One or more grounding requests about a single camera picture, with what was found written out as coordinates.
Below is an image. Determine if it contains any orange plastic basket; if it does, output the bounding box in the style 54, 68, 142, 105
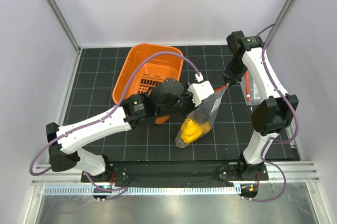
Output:
106, 43, 184, 127

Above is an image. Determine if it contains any dark toy mangosteen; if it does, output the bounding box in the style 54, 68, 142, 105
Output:
195, 112, 209, 124

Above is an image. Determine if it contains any yellow toy pepper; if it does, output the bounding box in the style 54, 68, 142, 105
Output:
178, 118, 203, 144

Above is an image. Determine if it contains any clear zip bag orange zipper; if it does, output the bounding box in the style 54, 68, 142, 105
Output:
175, 81, 228, 148

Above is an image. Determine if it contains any orange toy fruit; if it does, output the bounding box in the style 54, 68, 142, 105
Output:
200, 122, 212, 135

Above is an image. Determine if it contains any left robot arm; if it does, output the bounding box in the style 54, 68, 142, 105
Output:
46, 79, 201, 182

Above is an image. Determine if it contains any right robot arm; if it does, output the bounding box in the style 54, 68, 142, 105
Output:
223, 31, 299, 180

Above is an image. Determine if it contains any spare clear zip bag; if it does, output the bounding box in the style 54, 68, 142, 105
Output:
240, 71, 262, 106

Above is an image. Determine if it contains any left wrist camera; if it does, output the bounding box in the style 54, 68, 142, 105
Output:
187, 72, 214, 107

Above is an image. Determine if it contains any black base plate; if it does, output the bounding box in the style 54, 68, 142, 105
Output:
80, 159, 269, 187

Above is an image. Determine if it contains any slotted cable duct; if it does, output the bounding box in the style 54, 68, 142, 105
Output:
43, 184, 241, 196

